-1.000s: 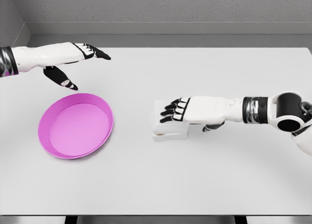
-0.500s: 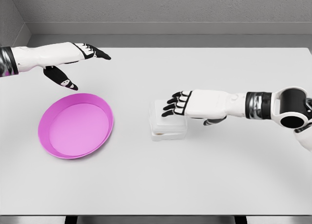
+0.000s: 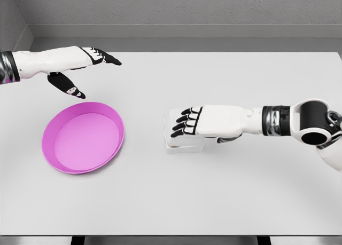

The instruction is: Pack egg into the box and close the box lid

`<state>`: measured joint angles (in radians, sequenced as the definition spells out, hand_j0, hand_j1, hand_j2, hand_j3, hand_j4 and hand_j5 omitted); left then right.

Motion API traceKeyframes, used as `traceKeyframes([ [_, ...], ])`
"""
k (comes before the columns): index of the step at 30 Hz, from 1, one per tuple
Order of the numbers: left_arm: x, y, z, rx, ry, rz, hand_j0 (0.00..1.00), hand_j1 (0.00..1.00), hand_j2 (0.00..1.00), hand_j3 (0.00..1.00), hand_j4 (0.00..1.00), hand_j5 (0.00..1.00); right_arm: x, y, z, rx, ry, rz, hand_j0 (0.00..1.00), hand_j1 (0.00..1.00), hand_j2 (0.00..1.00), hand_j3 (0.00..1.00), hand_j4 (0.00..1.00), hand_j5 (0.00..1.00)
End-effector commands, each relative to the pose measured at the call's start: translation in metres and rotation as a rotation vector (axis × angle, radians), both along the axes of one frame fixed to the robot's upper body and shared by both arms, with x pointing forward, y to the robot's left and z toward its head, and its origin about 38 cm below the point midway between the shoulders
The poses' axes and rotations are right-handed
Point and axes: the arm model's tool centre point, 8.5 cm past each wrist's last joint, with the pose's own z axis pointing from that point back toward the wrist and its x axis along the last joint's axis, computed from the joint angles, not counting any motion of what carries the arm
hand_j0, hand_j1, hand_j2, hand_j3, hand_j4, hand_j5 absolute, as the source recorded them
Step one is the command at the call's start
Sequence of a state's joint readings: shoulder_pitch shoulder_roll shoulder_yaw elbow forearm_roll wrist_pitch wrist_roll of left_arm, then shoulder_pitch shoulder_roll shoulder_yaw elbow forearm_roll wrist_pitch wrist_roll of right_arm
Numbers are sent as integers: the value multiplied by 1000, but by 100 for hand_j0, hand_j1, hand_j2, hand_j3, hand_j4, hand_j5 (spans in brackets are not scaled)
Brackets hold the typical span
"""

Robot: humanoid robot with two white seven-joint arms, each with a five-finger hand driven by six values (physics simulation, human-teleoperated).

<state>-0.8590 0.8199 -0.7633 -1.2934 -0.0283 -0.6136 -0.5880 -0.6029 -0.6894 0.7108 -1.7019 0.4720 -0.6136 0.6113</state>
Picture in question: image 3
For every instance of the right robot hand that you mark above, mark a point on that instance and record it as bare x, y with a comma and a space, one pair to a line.
213, 121

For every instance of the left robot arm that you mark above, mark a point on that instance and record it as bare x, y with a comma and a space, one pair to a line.
24, 62

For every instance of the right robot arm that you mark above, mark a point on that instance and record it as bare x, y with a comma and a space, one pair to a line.
299, 125

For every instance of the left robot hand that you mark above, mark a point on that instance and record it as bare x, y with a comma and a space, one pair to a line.
72, 57

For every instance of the clear plastic egg box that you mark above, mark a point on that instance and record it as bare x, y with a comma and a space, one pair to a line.
184, 143

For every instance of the pink round plate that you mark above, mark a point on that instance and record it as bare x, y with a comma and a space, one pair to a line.
83, 138

